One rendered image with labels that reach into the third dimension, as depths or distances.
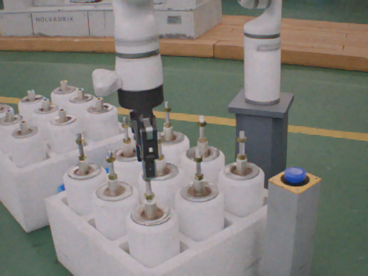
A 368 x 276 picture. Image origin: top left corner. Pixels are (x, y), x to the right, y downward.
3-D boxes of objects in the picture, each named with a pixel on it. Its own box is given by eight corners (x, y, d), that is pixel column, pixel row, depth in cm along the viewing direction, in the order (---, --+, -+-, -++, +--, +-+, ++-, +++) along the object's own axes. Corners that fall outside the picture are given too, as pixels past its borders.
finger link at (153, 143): (139, 126, 78) (140, 155, 82) (141, 132, 77) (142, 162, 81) (157, 123, 79) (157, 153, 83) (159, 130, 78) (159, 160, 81)
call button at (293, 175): (292, 174, 91) (293, 164, 90) (310, 181, 89) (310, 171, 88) (279, 182, 89) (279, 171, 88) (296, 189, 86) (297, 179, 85)
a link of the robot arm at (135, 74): (92, 81, 84) (88, 46, 82) (157, 72, 87) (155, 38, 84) (95, 98, 76) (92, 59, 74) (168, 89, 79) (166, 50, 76)
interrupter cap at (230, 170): (215, 173, 106) (215, 169, 106) (240, 160, 111) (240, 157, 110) (243, 185, 101) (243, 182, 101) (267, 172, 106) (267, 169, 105)
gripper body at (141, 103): (167, 84, 79) (171, 140, 82) (157, 70, 86) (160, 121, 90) (119, 90, 77) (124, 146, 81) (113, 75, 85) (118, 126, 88)
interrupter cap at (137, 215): (146, 201, 97) (146, 198, 97) (180, 211, 93) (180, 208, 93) (122, 220, 91) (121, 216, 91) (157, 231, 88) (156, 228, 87)
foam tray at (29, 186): (83, 146, 180) (77, 99, 173) (144, 187, 152) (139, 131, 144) (-16, 180, 159) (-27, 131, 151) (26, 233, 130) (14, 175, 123)
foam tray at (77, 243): (177, 204, 142) (174, 146, 135) (284, 264, 115) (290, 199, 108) (57, 260, 120) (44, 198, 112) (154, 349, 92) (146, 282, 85)
